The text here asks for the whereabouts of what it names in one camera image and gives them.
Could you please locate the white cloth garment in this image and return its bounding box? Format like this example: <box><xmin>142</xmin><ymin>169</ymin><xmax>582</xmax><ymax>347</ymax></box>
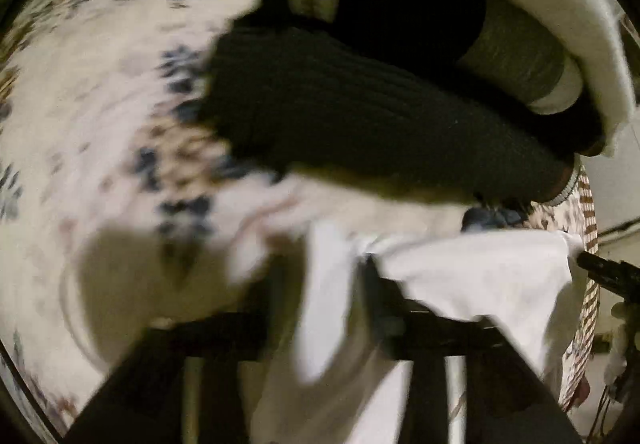
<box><xmin>249</xmin><ymin>221</ymin><xmax>589</xmax><ymax>444</ymax></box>

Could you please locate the black knitted garment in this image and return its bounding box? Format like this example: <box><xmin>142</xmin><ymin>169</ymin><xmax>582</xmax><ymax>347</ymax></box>
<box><xmin>198</xmin><ymin>0</ymin><xmax>604</xmax><ymax>201</ymax></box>

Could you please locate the floral fleece blanket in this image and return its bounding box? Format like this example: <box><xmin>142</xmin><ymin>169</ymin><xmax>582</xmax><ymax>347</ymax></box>
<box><xmin>0</xmin><ymin>0</ymin><xmax>601</xmax><ymax>440</ymax></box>

